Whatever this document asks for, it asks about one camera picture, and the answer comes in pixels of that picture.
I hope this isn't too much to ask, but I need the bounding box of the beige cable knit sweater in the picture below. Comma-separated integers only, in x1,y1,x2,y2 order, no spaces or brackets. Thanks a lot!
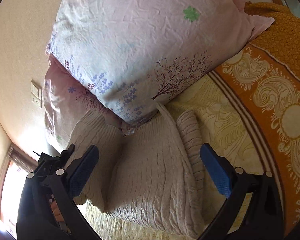
69,105,204,238

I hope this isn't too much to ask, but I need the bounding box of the person's left hand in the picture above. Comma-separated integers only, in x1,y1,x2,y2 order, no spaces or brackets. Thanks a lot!
50,200,64,222

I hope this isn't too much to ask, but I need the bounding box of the grey curtain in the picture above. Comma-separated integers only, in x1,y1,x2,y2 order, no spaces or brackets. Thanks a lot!
8,144,38,173

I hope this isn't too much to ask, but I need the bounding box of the pink floral pillow left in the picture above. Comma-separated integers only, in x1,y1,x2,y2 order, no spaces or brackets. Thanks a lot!
43,55,127,152

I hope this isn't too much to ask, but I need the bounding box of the pink floral pillow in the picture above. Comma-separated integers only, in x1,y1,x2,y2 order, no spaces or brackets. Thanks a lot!
47,0,274,126
43,55,127,152

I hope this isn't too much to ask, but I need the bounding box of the pink floral pillow right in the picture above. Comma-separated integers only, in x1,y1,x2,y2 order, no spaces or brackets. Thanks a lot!
47,0,274,126

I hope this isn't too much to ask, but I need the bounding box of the white wall socket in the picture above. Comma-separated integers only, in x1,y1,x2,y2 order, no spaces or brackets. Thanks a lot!
31,95,42,108

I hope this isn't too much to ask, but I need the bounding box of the white wall switch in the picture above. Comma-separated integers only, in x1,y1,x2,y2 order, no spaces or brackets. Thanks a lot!
31,80,42,99

